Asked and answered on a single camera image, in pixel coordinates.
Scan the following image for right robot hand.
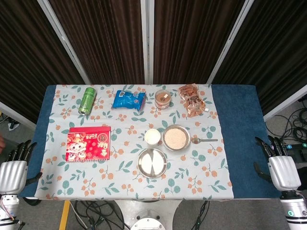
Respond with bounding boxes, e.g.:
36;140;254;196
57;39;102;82
253;135;302;192

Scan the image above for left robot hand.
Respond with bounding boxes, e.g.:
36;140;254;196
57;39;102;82
0;140;43;195

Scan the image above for metal spoon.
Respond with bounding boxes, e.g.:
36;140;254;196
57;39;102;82
190;137;219;145

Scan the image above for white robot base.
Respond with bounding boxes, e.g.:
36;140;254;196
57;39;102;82
114;199;184;230

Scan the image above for metal bowl with grains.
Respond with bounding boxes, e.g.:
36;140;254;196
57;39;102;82
162;124;191;152

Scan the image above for white paper cup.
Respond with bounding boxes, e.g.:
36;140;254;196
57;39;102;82
144;128;161;146

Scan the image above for blue table cover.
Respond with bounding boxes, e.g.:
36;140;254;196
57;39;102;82
18;83;282;200

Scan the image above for yellow floor tape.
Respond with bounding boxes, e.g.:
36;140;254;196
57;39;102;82
59;200;71;230

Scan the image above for red spiral calendar notebook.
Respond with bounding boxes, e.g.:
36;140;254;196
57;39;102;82
65;126;112;163

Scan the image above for green drink can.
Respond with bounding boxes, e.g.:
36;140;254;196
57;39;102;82
78;87;97;116

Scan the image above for orange clear snack bag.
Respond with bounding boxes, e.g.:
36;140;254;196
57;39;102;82
177;83;207;118

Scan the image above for floral patterned tablecloth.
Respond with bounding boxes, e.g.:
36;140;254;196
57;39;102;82
34;83;235;201

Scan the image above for steel plate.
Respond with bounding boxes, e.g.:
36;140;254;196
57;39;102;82
137;148;168;178

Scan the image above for blue snack bag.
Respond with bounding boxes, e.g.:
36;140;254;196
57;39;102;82
111;90;147;112

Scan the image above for clear jar with brown contents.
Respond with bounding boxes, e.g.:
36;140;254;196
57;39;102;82
154;89;172;110

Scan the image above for dark folding screen panels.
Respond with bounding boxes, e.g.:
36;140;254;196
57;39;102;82
0;0;307;124

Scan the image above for black floor cables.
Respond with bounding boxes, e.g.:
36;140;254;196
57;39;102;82
69;200;131;230

